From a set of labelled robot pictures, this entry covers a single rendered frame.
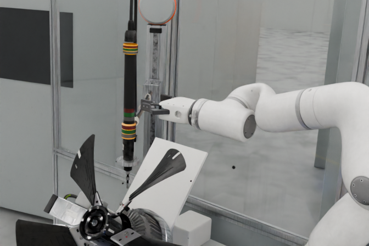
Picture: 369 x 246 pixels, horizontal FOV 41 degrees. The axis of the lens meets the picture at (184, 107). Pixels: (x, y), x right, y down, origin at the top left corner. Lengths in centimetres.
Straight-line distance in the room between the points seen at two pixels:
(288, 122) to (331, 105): 12
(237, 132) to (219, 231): 117
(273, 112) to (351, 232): 30
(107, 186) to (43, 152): 142
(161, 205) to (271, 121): 87
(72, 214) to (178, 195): 41
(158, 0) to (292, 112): 117
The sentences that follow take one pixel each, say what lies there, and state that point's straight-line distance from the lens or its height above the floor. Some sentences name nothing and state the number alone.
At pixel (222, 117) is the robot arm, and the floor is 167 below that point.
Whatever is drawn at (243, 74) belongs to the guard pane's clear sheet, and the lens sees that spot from 208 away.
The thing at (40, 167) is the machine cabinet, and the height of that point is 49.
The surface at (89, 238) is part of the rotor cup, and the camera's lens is 166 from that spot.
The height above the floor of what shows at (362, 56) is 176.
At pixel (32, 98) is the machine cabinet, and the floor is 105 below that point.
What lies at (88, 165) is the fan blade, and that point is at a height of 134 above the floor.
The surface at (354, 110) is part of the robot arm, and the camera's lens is 101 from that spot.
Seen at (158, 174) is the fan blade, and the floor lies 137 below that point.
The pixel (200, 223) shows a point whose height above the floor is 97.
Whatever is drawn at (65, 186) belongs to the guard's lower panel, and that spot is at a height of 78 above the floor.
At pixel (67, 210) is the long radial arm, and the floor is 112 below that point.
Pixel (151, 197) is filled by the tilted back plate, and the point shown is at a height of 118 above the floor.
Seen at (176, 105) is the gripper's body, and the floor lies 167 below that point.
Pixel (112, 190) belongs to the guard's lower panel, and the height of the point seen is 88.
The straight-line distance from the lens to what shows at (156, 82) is 212.
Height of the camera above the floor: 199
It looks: 14 degrees down
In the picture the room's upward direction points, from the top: 3 degrees clockwise
